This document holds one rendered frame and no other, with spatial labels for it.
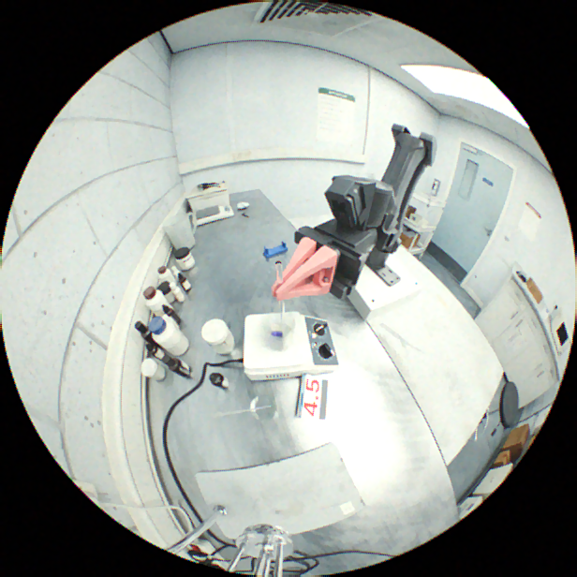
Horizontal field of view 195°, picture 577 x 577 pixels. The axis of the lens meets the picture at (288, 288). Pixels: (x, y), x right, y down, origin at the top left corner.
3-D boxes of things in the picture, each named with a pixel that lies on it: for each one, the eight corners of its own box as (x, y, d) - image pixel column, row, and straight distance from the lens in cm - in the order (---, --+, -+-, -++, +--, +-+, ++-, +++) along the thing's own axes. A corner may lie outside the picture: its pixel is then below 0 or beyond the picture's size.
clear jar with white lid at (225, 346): (214, 357, 45) (200, 344, 38) (213, 336, 47) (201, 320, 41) (237, 353, 43) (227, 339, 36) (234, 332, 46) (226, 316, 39)
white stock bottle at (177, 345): (190, 352, 48) (167, 331, 40) (170, 359, 51) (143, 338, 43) (188, 332, 52) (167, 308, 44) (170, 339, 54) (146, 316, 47)
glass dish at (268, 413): (280, 417, 39) (280, 417, 37) (255, 422, 39) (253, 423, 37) (273, 392, 39) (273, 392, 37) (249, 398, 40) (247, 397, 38)
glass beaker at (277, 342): (288, 326, 35) (288, 302, 28) (298, 348, 33) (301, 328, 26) (260, 334, 35) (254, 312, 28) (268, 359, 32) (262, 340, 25)
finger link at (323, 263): (289, 286, 15) (347, 246, 21) (246, 252, 19) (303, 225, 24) (290, 325, 20) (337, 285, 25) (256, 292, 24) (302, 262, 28)
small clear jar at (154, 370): (165, 362, 52) (154, 355, 48) (168, 378, 50) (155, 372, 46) (152, 368, 54) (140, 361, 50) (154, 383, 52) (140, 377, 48)
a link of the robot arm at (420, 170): (388, 254, 51) (431, 140, 48) (368, 243, 53) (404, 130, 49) (393, 248, 57) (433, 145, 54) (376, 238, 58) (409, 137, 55)
